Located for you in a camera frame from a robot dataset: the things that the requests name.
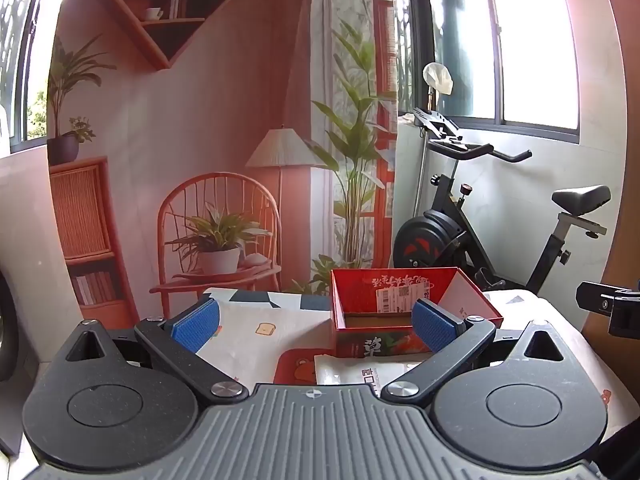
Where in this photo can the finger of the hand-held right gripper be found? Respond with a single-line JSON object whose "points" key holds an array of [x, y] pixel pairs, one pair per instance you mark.
{"points": [[595, 300]]}

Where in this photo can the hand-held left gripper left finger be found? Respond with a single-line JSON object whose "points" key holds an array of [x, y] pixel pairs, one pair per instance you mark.
{"points": [[195, 327]]}

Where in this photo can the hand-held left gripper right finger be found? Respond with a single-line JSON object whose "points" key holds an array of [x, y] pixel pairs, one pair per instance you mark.
{"points": [[432, 327]]}

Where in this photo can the red strawberry print box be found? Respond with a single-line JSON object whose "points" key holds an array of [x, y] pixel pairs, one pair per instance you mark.
{"points": [[370, 290]]}

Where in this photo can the black exercise bike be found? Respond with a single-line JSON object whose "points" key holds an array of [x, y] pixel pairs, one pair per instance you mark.
{"points": [[440, 230]]}

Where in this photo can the red bear print mat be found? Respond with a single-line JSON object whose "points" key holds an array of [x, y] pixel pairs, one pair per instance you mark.
{"points": [[295, 366]]}

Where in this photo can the large dark-framed window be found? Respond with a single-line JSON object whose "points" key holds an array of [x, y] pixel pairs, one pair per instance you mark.
{"points": [[530, 35]]}

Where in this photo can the room scene wall poster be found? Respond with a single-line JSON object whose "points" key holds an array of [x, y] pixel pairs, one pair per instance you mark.
{"points": [[200, 110]]}

